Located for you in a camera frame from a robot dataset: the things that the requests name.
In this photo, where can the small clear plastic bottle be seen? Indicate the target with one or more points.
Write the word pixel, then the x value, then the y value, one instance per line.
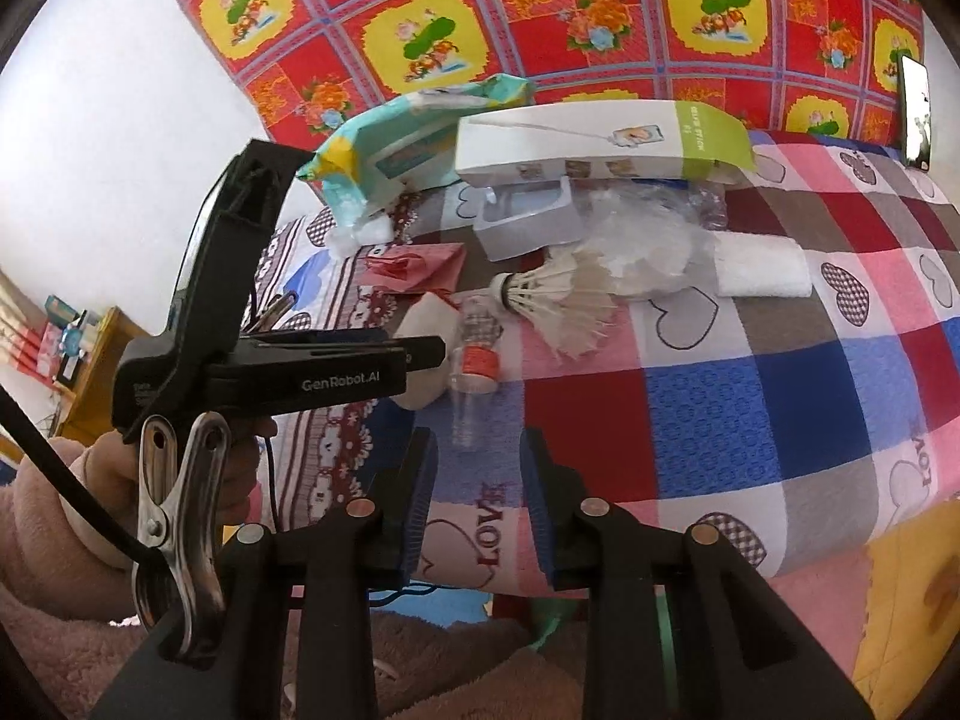
pixel 469 420

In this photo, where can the red floral wall cloth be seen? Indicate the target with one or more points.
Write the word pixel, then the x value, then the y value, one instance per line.
pixel 525 15

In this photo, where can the small blue package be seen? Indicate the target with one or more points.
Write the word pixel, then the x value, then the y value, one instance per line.
pixel 71 330

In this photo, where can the checkered heart blanket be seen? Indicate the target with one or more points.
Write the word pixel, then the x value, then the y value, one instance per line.
pixel 750 405

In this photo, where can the metal spring clip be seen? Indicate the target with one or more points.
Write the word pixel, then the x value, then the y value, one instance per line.
pixel 274 311
pixel 191 510

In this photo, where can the white towel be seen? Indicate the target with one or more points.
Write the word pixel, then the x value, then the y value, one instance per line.
pixel 765 270

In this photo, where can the clear plastic bag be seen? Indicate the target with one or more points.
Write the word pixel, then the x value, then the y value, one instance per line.
pixel 645 247

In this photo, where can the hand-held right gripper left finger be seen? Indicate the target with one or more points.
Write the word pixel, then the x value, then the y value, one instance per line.
pixel 420 510

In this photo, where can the long white green carton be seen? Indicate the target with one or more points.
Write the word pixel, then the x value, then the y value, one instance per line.
pixel 570 142

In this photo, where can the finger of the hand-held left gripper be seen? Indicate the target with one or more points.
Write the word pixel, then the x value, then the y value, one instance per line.
pixel 420 354

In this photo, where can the clear bottle red label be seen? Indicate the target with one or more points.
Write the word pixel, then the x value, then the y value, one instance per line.
pixel 476 360

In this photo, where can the person's left forearm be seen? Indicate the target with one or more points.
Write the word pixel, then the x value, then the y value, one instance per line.
pixel 52 592

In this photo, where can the brown cardboard box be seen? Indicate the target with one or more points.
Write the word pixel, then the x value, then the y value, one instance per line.
pixel 120 345

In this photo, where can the smartphone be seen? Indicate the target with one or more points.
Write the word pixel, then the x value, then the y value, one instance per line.
pixel 915 112

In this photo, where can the white plastic holder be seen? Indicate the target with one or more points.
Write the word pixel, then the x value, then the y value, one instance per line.
pixel 525 229

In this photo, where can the person's left hand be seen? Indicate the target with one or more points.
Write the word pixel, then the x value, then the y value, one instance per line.
pixel 112 476

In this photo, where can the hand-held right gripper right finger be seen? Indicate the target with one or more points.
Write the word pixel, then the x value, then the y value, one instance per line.
pixel 536 510

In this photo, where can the white feather shuttlecock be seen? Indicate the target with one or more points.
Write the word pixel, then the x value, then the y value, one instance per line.
pixel 555 292

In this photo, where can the teal wet wipes packet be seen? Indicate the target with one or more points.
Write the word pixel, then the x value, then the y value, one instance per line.
pixel 390 157

